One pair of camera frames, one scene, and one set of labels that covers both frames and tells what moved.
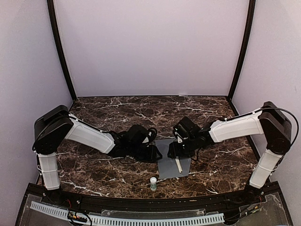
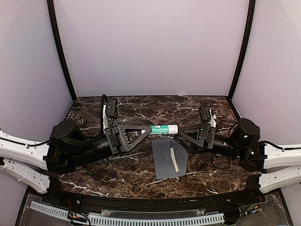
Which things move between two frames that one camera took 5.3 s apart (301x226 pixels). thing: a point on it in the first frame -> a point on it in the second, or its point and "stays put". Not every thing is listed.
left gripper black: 152,157 -> 119,139
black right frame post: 250,20 stays put
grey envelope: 168,167 stays put
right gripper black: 175,152 -> 207,134
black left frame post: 51,12 stays put
